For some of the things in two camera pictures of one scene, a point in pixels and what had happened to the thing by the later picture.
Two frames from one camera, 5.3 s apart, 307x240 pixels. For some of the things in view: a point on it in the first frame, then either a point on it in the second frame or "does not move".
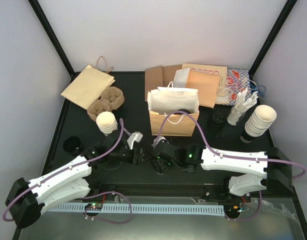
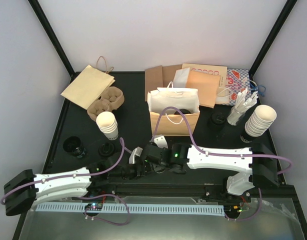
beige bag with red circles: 221,70 does not move
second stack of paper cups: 260,121 does not move
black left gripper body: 131,159 to 133,172
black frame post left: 53,40 does not move
